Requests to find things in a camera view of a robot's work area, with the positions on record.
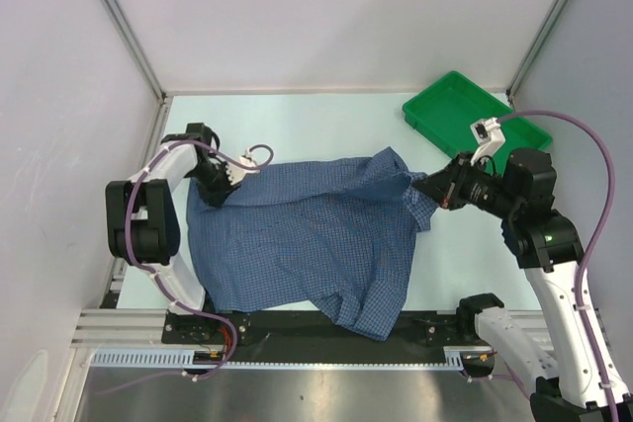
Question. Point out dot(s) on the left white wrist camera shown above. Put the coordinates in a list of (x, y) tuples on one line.
[(238, 169)]

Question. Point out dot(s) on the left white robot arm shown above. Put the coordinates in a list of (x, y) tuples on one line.
[(142, 223)]

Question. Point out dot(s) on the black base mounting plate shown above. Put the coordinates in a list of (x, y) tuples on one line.
[(310, 337)]

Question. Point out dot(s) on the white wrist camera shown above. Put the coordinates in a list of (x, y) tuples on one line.
[(238, 169), (489, 137)]

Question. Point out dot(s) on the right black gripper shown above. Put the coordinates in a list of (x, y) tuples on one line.
[(464, 170)]

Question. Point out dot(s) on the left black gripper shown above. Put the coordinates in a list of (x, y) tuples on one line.
[(217, 198)]

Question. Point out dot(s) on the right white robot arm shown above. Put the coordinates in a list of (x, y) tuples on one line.
[(575, 381)]

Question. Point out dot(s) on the aluminium frame rail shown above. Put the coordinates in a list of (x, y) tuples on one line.
[(136, 327)]

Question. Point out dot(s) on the blue checkered long sleeve shirt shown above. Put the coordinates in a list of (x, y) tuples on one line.
[(339, 234)]

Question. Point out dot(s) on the green plastic tray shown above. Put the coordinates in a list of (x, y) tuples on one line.
[(444, 112)]

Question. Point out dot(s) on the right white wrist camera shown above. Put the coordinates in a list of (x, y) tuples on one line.
[(489, 137)]

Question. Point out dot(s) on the grey slotted cable duct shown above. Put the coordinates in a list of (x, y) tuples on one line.
[(193, 360)]

